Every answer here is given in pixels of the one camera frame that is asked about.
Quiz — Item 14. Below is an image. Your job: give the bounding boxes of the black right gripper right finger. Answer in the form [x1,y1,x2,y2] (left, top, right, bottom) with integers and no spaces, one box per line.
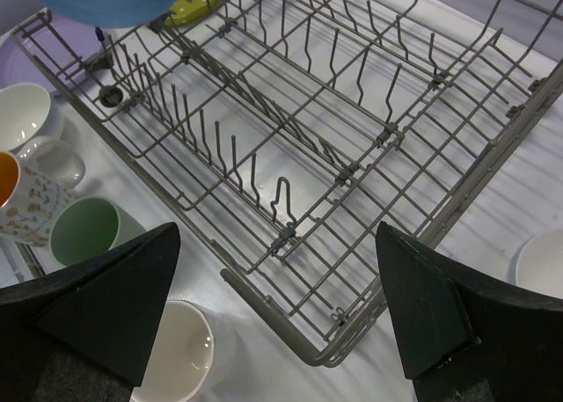
[375,222,562,401]

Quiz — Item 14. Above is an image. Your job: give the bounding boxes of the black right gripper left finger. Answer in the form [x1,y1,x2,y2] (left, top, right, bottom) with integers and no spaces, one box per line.
[1,222,180,401]

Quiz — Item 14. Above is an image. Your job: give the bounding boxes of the lilac plastic plate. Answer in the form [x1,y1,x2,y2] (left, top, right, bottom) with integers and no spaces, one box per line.
[1,14,113,96]

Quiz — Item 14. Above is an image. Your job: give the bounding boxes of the blue plastic plate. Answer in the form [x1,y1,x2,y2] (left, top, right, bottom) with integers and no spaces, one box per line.
[11,0,189,29]

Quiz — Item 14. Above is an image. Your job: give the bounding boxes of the green polka-dot plate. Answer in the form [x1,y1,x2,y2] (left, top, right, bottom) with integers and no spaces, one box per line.
[164,0,220,26]

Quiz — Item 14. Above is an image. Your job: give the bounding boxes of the white bowl right near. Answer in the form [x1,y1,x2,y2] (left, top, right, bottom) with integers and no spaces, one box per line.
[508,228,562,299]

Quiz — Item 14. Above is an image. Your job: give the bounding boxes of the white bowl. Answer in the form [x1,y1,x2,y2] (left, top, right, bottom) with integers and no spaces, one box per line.
[1,83,64,153]
[508,228,562,299]

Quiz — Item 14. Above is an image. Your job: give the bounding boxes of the green cup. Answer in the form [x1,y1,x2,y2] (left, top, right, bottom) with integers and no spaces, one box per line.
[49,197,146,267]

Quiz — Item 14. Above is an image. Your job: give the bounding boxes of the cream white mug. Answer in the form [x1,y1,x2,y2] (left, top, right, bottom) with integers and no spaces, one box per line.
[132,301,213,401]

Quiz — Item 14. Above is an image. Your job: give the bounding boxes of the floral mug orange inside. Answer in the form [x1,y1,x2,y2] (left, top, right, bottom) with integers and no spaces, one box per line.
[1,136,86,246]

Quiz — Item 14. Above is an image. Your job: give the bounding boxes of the grey wire dish rack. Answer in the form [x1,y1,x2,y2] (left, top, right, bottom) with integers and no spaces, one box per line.
[28,0,562,367]

